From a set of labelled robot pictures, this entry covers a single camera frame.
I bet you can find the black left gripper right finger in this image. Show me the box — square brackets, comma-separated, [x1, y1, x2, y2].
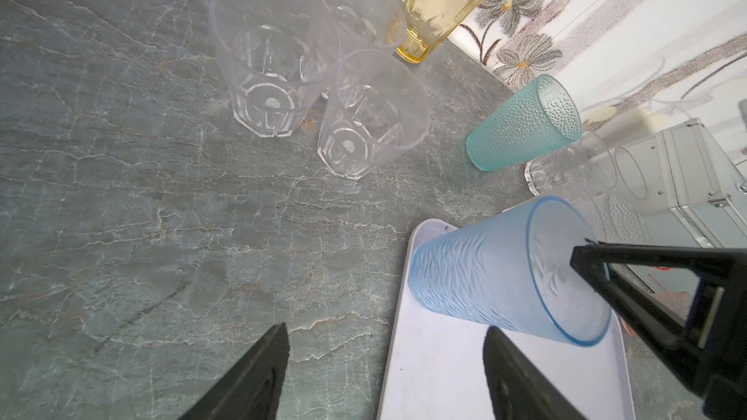
[482, 327, 584, 420]

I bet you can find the silver metal first-aid case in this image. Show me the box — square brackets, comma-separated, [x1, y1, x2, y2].
[612, 117, 747, 296]

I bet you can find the lilac plastic tray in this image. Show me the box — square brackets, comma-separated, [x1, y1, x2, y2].
[375, 218, 637, 420]

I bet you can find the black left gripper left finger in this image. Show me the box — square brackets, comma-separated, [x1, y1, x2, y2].
[180, 323, 290, 420]

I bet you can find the teal dotted plastic tumbler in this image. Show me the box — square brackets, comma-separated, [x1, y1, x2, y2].
[466, 74, 582, 172]

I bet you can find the clear faceted glass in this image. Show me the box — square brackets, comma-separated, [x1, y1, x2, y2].
[313, 0, 407, 71]
[209, 0, 340, 138]
[317, 49, 432, 180]

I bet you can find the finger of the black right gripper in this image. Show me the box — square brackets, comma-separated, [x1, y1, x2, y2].
[570, 242, 746, 419]

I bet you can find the blue frosted plastic tumbler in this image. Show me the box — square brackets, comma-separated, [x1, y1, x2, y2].
[408, 196, 612, 346]

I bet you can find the clear tall tumbler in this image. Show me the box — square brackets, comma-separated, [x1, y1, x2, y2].
[524, 131, 618, 196]
[552, 147, 650, 245]

